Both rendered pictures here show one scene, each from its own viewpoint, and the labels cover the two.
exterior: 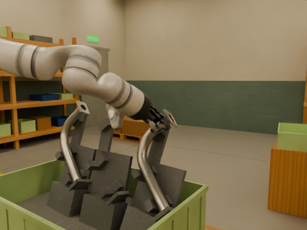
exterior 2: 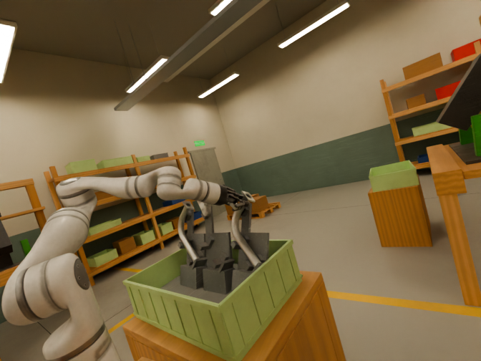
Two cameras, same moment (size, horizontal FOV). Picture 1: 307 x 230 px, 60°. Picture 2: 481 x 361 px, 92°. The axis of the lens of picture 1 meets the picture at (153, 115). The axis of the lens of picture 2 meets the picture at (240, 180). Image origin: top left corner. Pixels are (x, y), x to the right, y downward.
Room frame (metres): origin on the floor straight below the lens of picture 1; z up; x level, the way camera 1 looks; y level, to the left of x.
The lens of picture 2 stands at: (-0.12, -0.14, 1.29)
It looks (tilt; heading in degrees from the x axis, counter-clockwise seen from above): 3 degrees down; 6
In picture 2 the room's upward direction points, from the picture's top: 16 degrees counter-clockwise
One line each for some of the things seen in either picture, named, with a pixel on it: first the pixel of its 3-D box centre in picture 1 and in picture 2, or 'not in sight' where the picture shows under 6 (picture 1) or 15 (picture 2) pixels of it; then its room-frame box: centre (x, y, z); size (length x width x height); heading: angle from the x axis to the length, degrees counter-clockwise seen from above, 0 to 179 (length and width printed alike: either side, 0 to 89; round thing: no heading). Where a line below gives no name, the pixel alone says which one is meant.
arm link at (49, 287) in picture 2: not in sight; (63, 305); (0.25, 0.27, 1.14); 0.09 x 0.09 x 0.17; 26
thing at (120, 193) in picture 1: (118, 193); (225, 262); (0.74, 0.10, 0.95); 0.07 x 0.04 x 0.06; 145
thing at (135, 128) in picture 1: (134, 127); (251, 205); (5.85, 0.43, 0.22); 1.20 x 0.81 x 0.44; 52
